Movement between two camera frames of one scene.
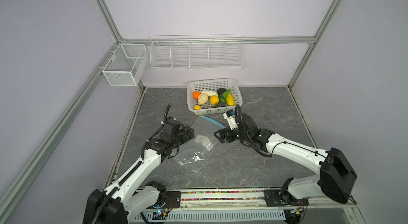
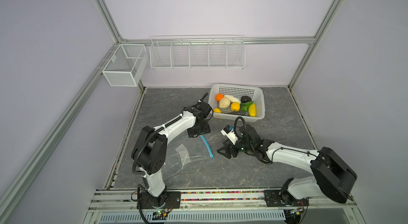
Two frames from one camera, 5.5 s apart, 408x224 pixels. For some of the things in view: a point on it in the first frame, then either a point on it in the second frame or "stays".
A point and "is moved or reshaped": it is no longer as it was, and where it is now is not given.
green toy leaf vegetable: [222, 96] to [245, 106]
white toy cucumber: [210, 93] to [232, 98]
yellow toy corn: [230, 100] to [252, 110]
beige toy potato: [202, 98] to [224, 102]
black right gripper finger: [222, 134] to [224, 151]
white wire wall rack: [197, 52] stays
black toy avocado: [221, 91] to [245, 98]
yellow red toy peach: [214, 100] to [235, 106]
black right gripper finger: [229, 137] to [231, 151]
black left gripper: [185, 137] to [206, 129]
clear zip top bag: [194, 154] is moved or reshaped
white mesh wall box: [126, 65] stays
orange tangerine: [195, 94] to [219, 96]
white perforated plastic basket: [213, 96] is moved or reshaped
